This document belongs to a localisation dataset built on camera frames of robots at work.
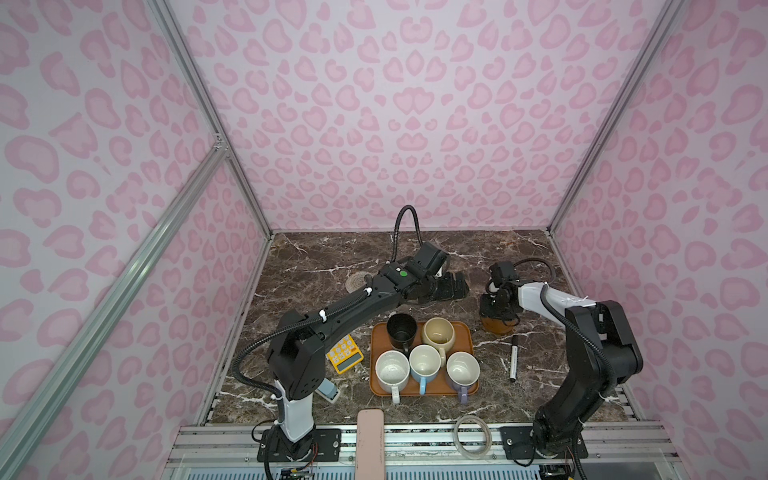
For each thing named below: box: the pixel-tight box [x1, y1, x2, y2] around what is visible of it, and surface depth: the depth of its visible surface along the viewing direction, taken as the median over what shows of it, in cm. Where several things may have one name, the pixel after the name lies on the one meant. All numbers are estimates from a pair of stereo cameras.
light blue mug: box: [409, 344, 442, 395], surface depth 80 cm
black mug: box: [387, 312, 418, 355], surface depth 86 cm
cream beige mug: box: [422, 316, 456, 368], surface depth 86 cm
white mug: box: [375, 350, 411, 404], surface depth 80 cm
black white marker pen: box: [509, 335, 518, 382], surface depth 88 cm
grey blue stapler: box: [315, 378, 340, 403], surface depth 80 cm
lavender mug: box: [446, 351, 481, 405], surface depth 81 cm
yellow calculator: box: [325, 334, 364, 375], surface depth 88 cm
